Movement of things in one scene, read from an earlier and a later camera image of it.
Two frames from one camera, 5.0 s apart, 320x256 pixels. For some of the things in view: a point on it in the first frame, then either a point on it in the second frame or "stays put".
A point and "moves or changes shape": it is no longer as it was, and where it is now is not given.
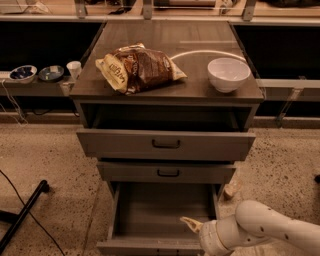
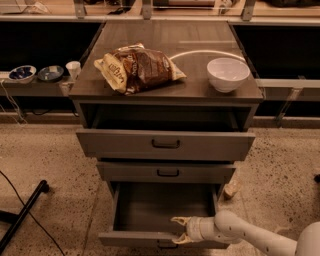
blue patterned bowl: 23,74 stays put
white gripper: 208,235 to 194,229
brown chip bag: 136,68 stays put
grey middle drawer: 166,171 stays put
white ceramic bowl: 228,74 stays put
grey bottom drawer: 146,218 moves or changes shape
